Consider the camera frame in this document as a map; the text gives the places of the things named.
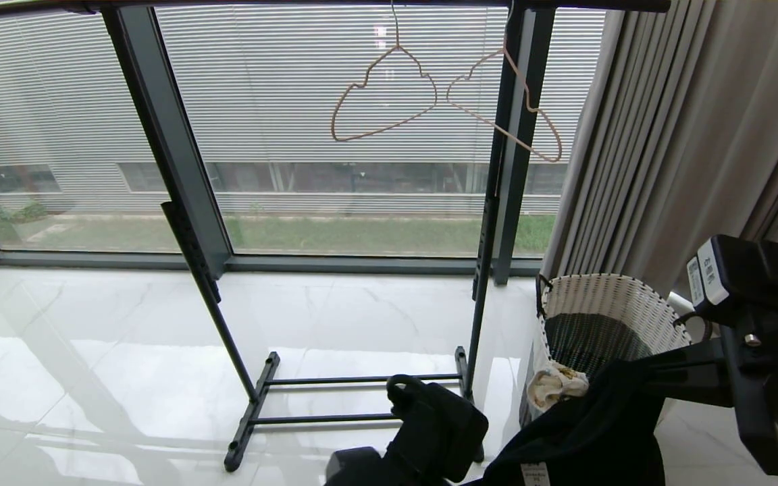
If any black short-sleeved shirt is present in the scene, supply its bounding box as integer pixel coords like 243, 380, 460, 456
463, 356, 667, 486

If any cream printed garment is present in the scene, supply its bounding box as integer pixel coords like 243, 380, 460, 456
526, 361, 590, 414

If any black clothes rack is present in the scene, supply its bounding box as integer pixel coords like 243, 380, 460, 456
0, 0, 671, 473

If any beige curtain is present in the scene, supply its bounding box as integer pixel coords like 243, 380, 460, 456
541, 0, 778, 298

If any pink clothes hanger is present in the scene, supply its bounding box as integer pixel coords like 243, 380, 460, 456
446, 13, 563, 164
331, 0, 438, 143

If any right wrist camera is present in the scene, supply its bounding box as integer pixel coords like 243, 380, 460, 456
686, 233, 778, 325

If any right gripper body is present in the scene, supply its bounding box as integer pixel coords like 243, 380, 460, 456
722, 317, 778, 478

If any black cable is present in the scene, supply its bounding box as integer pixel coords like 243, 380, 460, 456
387, 375, 430, 406

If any white laundry basket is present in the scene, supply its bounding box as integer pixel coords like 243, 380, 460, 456
519, 273, 712, 433

